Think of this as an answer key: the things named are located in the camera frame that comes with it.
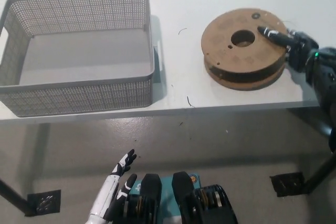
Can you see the cardboard filament spool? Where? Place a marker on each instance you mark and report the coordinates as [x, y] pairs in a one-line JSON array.
[[225, 51]]

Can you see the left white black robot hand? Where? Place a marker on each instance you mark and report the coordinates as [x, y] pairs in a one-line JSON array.
[[110, 190]]

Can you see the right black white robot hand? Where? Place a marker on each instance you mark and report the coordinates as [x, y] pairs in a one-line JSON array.
[[299, 48]]

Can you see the black metal table leg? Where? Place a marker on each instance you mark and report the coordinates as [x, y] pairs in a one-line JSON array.
[[13, 197], [321, 171]]

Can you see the black teal robot torso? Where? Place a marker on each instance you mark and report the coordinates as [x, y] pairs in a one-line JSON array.
[[181, 200]]

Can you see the grey perforated plastic basket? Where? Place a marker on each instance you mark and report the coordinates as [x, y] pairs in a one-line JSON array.
[[84, 87]]

